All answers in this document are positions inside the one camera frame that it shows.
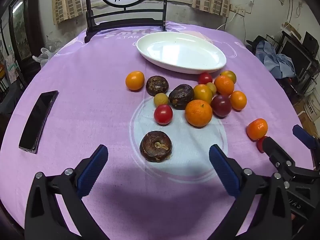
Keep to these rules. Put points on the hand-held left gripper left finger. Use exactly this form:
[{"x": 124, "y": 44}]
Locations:
[{"x": 91, "y": 173}]

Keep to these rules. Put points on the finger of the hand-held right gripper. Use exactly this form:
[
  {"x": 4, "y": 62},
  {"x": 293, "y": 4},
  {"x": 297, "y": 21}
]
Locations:
[
  {"x": 303, "y": 136},
  {"x": 277, "y": 152}
]

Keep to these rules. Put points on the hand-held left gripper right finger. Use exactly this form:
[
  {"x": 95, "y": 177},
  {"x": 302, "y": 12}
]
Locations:
[{"x": 225, "y": 173}]

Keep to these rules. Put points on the red cherry tomato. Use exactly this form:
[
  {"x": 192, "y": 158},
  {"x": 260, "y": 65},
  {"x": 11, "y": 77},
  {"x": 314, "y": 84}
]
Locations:
[
  {"x": 205, "y": 78},
  {"x": 163, "y": 114},
  {"x": 260, "y": 145}
]

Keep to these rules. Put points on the small orange mandarin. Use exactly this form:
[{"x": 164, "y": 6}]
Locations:
[
  {"x": 257, "y": 129},
  {"x": 224, "y": 85}
]

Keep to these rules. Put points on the orange cherry tomato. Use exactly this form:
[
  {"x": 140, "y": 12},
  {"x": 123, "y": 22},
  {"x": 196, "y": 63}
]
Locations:
[
  {"x": 238, "y": 100},
  {"x": 135, "y": 80}
]

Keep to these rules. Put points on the large orange mandarin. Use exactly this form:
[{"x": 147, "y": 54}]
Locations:
[{"x": 198, "y": 113}]

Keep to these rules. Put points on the dark purple tomato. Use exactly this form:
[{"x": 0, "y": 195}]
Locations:
[{"x": 221, "y": 105}]

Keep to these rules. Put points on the dark brown water chestnut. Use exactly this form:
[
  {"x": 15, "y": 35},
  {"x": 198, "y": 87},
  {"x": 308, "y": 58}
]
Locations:
[
  {"x": 155, "y": 146},
  {"x": 156, "y": 85},
  {"x": 181, "y": 96}
]

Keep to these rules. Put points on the yellow tomato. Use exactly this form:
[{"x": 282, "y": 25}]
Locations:
[{"x": 202, "y": 93}]

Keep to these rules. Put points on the small yellow longan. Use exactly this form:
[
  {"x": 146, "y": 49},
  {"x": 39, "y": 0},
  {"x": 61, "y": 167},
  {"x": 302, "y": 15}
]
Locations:
[
  {"x": 212, "y": 87},
  {"x": 161, "y": 99}
]

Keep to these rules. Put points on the white oval plate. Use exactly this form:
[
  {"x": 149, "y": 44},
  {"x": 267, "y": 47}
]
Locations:
[{"x": 180, "y": 52}]

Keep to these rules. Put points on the cardboard box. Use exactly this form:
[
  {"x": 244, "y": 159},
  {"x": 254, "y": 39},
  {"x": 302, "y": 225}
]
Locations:
[{"x": 312, "y": 107}]

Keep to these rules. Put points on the purple printed tablecloth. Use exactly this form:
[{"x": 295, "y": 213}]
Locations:
[{"x": 95, "y": 110}]

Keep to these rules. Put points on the black smartphone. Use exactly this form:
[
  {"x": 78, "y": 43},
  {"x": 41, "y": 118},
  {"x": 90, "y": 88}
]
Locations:
[{"x": 37, "y": 122}]

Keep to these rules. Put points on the blue cloth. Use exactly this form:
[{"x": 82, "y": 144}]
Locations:
[{"x": 277, "y": 62}]

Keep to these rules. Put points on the black monitor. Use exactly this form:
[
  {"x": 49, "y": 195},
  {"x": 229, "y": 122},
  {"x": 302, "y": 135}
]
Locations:
[{"x": 296, "y": 55}]

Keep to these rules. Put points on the yellow-orange tomato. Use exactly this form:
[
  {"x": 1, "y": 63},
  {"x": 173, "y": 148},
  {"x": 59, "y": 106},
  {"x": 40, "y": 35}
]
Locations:
[{"x": 229, "y": 75}]

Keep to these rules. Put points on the black speaker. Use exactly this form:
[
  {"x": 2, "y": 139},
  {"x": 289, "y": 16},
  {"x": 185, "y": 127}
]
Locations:
[{"x": 311, "y": 42}]

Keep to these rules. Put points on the white plastic bag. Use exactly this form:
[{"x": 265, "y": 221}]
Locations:
[{"x": 45, "y": 56}]

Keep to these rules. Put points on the black framed painted table screen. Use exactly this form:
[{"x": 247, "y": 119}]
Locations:
[{"x": 125, "y": 21}]

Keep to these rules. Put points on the dark wooden cabinet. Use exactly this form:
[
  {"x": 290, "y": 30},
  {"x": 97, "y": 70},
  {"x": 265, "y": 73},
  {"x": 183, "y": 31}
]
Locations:
[{"x": 27, "y": 27}]

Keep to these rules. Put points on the wall socket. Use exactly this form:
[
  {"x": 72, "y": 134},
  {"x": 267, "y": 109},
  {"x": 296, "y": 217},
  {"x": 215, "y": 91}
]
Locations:
[{"x": 238, "y": 10}]

